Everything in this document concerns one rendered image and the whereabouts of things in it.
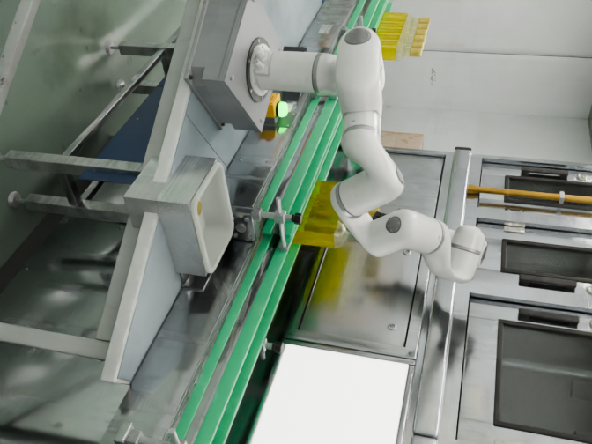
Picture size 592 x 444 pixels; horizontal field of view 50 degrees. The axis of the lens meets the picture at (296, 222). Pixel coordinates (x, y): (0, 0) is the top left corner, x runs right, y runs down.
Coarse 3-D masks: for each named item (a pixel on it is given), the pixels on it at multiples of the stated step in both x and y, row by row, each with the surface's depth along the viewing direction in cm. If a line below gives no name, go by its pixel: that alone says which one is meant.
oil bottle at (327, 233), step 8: (304, 224) 174; (312, 224) 174; (320, 224) 173; (328, 224) 173; (336, 224) 173; (296, 232) 173; (304, 232) 172; (312, 232) 172; (320, 232) 171; (328, 232) 171; (336, 232) 170; (344, 232) 172; (296, 240) 175; (304, 240) 174; (312, 240) 174; (320, 240) 173; (328, 240) 172; (336, 240) 171; (344, 240) 172
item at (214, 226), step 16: (208, 176) 142; (224, 176) 150; (208, 192) 153; (224, 192) 152; (192, 208) 136; (208, 208) 157; (224, 208) 156; (208, 224) 160; (224, 224) 159; (208, 240) 157; (224, 240) 157; (208, 256) 153; (208, 272) 149
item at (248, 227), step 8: (232, 208) 162; (240, 208) 161; (248, 208) 161; (240, 216) 161; (248, 216) 160; (240, 224) 162; (248, 224) 162; (256, 224) 164; (240, 232) 163; (248, 232) 164; (256, 232) 164
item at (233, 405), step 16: (336, 144) 212; (320, 176) 200; (288, 256) 174; (288, 272) 169; (272, 304) 161; (256, 336) 154; (256, 352) 150; (240, 384) 144; (240, 400) 141; (224, 416) 138; (224, 432) 135
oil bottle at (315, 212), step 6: (306, 210) 179; (312, 210) 179; (318, 210) 178; (324, 210) 178; (330, 210) 178; (306, 216) 177; (312, 216) 177; (318, 216) 177; (324, 216) 176; (330, 216) 176; (336, 216) 176; (342, 222) 175
